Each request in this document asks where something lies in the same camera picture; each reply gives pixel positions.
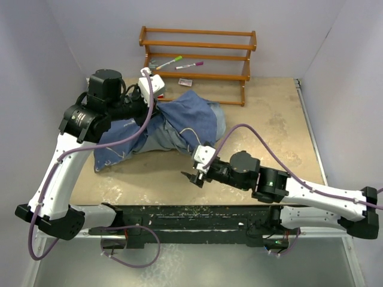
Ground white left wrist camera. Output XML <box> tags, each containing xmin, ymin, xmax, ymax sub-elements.
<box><xmin>138</xmin><ymin>67</ymin><xmax>165</xmax><ymax>104</ymax></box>

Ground white red label card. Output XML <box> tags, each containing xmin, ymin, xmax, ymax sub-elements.
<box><xmin>178</xmin><ymin>78</ymin><xmax>193</xmax><ymax>87</ymax></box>

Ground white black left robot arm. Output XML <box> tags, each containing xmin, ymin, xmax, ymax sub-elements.
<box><xmin>15</xmin><ymin>68</ymin><xmax>165</xmax><ymax>240</ymax></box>

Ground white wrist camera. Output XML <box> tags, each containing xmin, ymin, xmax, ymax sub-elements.
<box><xmin>138</xmin><ymin>67</ymin><xmax>165</xmax><ymax>104</ymax></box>
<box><xmin>192</xmin><ymin>145</ymin><xmax>216</xmax><ymax>174</ymax></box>

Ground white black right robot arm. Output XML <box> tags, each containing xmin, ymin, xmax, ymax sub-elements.
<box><xmin>183</xmin><ymin>146</ymin><xmax>379</xmax><ymax>239</ymax></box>

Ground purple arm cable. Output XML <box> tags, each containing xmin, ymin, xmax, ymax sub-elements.
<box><xmin>203</xmin><ymin>124</ymin><xmax>383</xmax><ymax>207</ymax></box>
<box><xmin>28</xmin><ymin>70</ymin><xmax>155</xmax><ymax>261</ymax></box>

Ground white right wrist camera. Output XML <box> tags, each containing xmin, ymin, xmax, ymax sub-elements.
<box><xmin>192</xmin><ymin>145</ymin><xmax>216</xmax><ymax>174</ymax></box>

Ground green cap marker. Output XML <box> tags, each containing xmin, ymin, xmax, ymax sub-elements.
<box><xmin>156</xmin><ymin>56</ymin><xmax>183</xmax><ymax>70</ymax></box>

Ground wooden slatted rack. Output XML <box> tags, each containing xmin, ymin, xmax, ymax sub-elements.
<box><xmin>139</xmin><ymin>26</ymin><xmax>257</xmax><ymax>106</ymax></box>

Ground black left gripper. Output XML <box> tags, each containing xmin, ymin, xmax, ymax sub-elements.
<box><xmin>107</xmin><ymin>85</ymin><xmax>162</xmax><ymax>128</ymax></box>

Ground blue printed pillowcase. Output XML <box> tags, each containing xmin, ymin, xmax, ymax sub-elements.
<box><xmin>93</xmin><ymin>90</ymin><xmax>226</xmax><ymax>173</ymax></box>

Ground magenta cap marker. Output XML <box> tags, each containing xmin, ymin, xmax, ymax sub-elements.
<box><xmin>175</xmin><ymin>62</ymin><xmax>204</xmax><ymax>70</ymax></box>

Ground pale green small clips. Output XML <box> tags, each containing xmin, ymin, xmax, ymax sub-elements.
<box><xmin>148</xmin><ymin>60</ymin><xmax>158</xmax><ymax>68</ymax></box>

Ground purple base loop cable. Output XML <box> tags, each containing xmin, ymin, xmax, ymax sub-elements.
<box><xmin>100</xmin><ymin>226</ymin><xmax>162</xmax><ymax>269</ymax></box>

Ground light blue pillow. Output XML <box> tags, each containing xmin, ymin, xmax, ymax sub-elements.
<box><xmin>130</xmin><ymin>99</ymin><xmax>226</xmax><ymax>154</ymax></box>

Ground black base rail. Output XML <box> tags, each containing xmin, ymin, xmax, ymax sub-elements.
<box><xmin>89</xmin><ymin>205</ymin><xmax>299</xmax><ymax>249</ymax></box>

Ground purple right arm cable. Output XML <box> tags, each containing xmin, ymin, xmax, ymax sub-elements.
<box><xmin>203</xmin><ymin>124</ymin><xmax>383</xmax><ymax>207</ymax></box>

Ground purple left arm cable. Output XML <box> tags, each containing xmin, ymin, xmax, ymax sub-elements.
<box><xmin>28</xmin><ymin>70</ymin><xmax>155</xmax><ymax>261</ymax></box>

